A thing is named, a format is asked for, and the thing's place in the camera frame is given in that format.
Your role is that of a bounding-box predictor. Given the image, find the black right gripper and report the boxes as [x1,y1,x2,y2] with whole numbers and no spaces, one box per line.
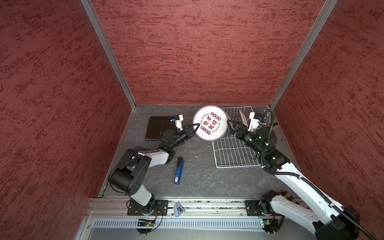
[226,119,265,156]

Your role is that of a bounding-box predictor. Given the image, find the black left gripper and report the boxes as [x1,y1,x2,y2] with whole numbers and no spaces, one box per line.
[170,122,200,149]

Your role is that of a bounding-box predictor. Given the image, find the white round plate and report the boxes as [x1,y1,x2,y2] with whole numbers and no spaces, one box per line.
[238,109,248,127]
[193,106,229,142]

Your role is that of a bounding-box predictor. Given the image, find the dark square plate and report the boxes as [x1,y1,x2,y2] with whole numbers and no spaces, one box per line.
[145,116,177,141]

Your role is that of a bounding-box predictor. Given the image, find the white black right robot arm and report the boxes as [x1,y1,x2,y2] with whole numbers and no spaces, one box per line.
[227,120,360,240]

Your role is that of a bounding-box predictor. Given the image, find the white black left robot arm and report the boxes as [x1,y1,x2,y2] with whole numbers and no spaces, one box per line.
[108,123,201,216]

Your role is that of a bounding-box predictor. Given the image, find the pens in cup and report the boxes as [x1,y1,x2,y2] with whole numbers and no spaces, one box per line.
[264,109,278,128]

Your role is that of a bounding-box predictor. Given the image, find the blue black stapler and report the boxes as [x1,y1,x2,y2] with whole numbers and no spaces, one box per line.
[174,157,185,185]

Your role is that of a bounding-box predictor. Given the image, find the blue white clip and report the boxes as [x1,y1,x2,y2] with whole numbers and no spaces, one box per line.
[174,202,185,217]

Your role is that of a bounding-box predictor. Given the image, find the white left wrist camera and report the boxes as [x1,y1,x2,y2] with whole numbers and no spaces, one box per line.
[171,115,184,131]

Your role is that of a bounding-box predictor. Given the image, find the white wire dish rack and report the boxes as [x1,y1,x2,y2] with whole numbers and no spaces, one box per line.
[212,106,265,169]

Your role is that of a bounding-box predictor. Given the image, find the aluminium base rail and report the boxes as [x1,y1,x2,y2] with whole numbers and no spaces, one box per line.
[86,197,328,232]

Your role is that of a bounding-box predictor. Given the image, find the black corrugated cable conduit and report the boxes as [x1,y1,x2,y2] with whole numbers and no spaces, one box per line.
[259,108,377,240]

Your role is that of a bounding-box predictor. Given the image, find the aluminium right corner post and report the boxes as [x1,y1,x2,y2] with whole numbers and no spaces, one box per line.
[269,0,338,109]

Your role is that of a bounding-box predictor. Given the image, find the aluminium corner post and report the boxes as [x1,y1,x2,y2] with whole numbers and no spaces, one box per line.
[81,0,137,110]
[269,0,338,109]

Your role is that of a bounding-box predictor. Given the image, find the aluminium left corner post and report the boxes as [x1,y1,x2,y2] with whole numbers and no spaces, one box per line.
[81,0,137,110]

